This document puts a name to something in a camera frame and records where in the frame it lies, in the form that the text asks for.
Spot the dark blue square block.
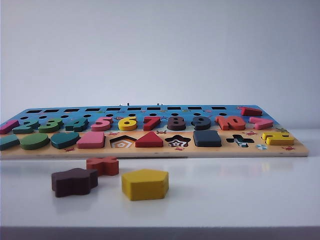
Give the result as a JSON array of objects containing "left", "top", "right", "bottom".
[{"left": 192, "top": 129, "right": 223, "bottom": 148}]

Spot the brown number eight piece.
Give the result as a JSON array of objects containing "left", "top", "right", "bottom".
[{"left": 166, "top": 115, "right": 187, "bottom": 131}]

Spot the teal shape block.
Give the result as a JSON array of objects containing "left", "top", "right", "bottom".
[{"left": 0, "top": 134, "right": 20, "bottom": 151}]

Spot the teal heart block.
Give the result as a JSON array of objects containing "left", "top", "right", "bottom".
[{"left": 50, "top": 131, "right": 81, "bottom": 150}]

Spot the orange number ten piece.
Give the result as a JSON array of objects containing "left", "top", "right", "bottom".
[{"left": 215, "top": 115, "right": 246, "bottom": 131}]

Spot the dark blue number nine piece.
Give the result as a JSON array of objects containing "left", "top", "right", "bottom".
[{"left": 191, "top": 116, "right": 212, "bottom": 131}]

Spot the green number three piece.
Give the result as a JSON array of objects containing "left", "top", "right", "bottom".
[{"left": 38, "top": 117, "right": 63, "bottom": 134}]

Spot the green oval block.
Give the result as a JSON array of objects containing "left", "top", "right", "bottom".
[{"left": 19, "top": 132, "right": 51, "bottom": 151}]

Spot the yellow sign piece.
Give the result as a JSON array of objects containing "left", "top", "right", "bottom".
[{"left": 261, "top": 131, "right": 295, "bottom": 146}]

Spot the yellow pentagon block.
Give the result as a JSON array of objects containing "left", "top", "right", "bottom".
[{"left": 121, "top": 168, "right": 169, "bottom": 202}]

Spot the pink trapezoid block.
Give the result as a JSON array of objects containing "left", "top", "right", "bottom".
[{"left": 76, "top": 131, "right": 106, "bottom": 149}]

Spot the pink number five piece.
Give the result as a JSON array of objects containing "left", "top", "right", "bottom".
[{"left": 90, "top": 116, "right": 114, "bottom": 132}]

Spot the colourful wooden puzzle board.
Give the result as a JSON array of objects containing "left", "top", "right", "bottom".
[{"left": 0, "top": 104, "right": 310, "bottom": 161}]

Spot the orange cross block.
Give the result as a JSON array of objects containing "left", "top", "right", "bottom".
[{"left": 86, "top": 156, "right": 120, "bottom": 177}]

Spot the red sign piece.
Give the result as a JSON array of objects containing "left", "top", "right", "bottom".
[{"left": 240, "top": 106, "right": 263, "bottom": 117}]

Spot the teal number two piece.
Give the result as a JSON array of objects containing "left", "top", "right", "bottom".
[{"left": 12, "top": 117, "right": 40, "bottom": 135}]

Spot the red triangle block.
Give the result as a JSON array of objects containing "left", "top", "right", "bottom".
[{"left": 134, "top": 131, "right": 164, "bottom": 148}]

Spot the pink sign piece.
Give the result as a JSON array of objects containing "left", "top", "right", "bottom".
[{"left": 249, "top": 116, "right": 273, "bottom": 130}]

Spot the brown star block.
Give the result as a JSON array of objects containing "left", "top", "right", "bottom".
[{"left": 51, "top": 167, "right": 99, "bottom": 198}]

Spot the red number seven piece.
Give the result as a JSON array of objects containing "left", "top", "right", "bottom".
[{"left": 143, "top": 116, "right": 162, "bottom": 132}]

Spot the yellow number six piece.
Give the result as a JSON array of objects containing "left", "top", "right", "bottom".
[{"left": 118, "top": 116, "right": 138, "bottom": 132}]

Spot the teal number four piece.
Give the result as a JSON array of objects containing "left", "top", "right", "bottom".
[{"left": 65, "top": 116, "right": 89, "bottom": 133}]

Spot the pink number one piece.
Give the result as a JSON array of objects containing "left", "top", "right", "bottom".
[{"left": 0, "top": 119, "right": 20, "bottom": 135}]

